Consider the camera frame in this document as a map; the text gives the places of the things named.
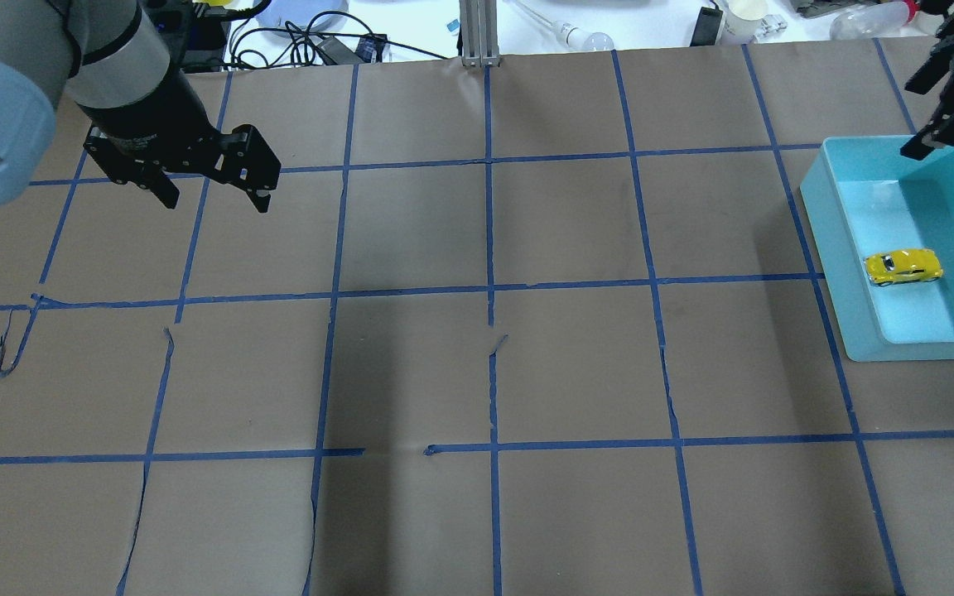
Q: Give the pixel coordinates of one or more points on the yellow toy beetle car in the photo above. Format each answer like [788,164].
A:
[903,266]

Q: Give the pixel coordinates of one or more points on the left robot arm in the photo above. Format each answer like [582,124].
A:
[98,53]

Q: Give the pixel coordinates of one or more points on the teal plastic bin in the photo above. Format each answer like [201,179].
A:
[863,199]

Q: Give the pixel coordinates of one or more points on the white paper cup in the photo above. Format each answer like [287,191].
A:
[741,20]

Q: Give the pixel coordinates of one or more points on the black power adapter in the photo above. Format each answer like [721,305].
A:
[206,41]

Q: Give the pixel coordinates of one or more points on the light blue plate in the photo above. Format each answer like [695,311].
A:
[314,15]

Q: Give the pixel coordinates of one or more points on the aluminium frame post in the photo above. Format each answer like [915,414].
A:
[478,41]

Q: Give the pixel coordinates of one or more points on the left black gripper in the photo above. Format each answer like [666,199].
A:
[156,113]

